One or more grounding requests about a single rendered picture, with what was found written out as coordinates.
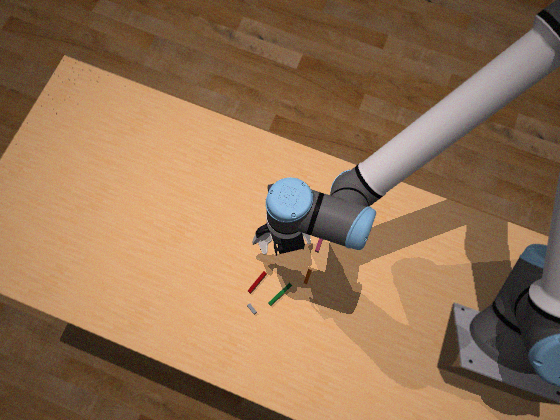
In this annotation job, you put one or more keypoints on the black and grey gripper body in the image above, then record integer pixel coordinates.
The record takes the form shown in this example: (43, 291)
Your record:
(288, 245)

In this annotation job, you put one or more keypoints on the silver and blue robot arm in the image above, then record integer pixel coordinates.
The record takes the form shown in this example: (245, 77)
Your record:
(345, 217)

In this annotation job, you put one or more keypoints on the green rod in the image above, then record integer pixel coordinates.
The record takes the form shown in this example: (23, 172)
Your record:
(279, 294)

